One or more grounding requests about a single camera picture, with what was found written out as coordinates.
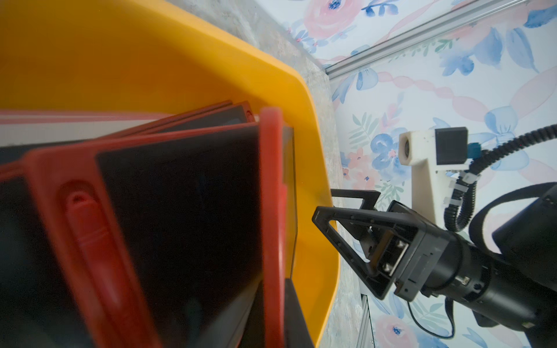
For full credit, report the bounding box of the black corrugated cable conduit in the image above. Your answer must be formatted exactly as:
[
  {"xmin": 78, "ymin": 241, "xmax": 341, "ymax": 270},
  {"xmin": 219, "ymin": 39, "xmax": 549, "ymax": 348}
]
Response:
[{"xmin": 443, "ymin": 123, "xmax": 557, "ymax": 233}]

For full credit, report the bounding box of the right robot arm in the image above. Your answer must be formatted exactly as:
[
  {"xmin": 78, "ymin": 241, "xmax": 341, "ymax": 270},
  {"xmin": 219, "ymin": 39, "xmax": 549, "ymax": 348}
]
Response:
[{"xmin": 313, "ymin": 183, "xmax": 556, "ymax": 347}]

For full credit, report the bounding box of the yellow plastic storage box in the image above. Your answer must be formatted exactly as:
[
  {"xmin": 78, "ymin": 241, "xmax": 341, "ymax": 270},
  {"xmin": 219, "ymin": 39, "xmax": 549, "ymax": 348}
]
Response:
[{"xmin": 1, "ymin": 1, "xmax": 340, "ymax": 344}]

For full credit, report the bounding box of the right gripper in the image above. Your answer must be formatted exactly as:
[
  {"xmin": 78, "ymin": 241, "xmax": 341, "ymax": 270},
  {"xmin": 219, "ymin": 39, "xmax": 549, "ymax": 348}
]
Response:
[{"xmin": 313, "ymin": 188, "xmax": 453, "ymax": 302}]

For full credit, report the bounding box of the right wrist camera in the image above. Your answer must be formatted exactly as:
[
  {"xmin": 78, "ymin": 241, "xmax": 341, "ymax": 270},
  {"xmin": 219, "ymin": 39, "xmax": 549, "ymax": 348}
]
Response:
[{"xmin": 398, "ymin": 127, "xmax": 468, "ymax": 228}]

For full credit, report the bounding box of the right aluminium corner post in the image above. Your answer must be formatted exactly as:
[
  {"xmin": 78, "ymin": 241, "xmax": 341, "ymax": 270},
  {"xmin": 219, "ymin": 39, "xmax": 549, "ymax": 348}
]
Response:
[{"xmin": 324, "ymin": 0, "xmax": 524, "ymax": 81}]

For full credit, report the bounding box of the red writing tablet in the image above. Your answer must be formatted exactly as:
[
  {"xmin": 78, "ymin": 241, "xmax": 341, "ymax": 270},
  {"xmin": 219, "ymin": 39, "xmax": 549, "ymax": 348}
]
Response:
[
  {"xmin": 22, "ymin": 108, "xmax": 285, "ymax": 347},
  {"xmin": 100, "ymin": 101, "xmax": 255, "ymax": 140}
]

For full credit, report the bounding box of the pink white writing tablet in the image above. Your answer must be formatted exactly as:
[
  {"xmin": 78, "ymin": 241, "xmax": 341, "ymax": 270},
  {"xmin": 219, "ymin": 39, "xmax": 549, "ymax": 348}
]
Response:
[{"xmin": 1, "ymin": 110, "xmax": 169, "ymax": 147}]

